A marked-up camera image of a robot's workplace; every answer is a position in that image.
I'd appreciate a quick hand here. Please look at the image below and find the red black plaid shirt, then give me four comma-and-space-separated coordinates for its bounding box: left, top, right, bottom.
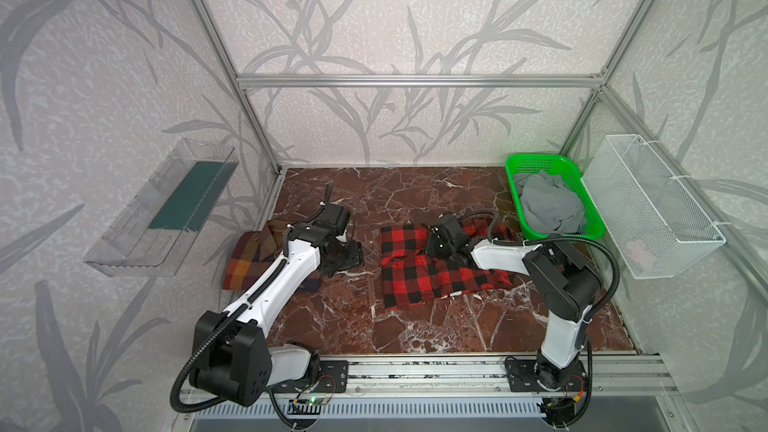
380, 224, 514, 309

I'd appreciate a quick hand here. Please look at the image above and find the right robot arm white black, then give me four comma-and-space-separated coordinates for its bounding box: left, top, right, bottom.
426, 213, 616, 391

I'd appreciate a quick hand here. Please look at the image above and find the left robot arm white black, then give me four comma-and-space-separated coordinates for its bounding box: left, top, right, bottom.
170, 203, 363, 412

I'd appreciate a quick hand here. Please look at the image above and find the folded multicolour plaid shirt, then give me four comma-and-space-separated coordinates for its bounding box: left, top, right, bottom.
221, 220, 288, 291

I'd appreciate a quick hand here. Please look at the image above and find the grey shirt in basket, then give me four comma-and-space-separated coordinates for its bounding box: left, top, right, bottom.
513, 171, 586, 235

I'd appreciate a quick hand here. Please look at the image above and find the green plastic basket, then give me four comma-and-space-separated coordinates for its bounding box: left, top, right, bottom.
505, 154, 606, 240

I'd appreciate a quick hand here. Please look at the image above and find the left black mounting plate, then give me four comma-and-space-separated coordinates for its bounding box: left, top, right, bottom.
272, 359, 350, 394

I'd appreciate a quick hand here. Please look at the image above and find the black mounting plate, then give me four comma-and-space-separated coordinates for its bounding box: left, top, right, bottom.
504, 356, 589, 393
272, 359, 350, 394

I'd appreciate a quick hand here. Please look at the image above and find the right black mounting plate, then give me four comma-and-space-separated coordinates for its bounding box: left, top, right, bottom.
504, 356, 589, 393

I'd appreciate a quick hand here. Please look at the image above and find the right black corrugated cable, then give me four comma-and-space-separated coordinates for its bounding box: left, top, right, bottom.
457, 209, 622, 427

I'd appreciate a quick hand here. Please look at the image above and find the black corrugated cable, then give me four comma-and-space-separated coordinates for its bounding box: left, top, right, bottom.
169, 182, 335, 414
457, 209, 622, 427

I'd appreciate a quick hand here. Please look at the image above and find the clear plastic wall tray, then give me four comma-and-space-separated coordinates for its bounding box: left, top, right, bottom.
84, 139, 239, 278

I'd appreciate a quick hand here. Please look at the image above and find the aluminium frame crossbar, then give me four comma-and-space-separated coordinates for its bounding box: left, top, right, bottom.
236, 74, 603, 89

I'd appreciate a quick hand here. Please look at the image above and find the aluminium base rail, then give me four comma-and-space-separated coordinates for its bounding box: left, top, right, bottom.
173, 355, 685, 400

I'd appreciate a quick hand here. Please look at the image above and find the white wire mesh basket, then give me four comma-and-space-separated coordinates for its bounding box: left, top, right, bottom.
582, 134, 726, 280

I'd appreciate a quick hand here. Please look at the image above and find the left black corrugated cable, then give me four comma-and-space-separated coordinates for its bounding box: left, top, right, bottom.
169, 182, 335, 414

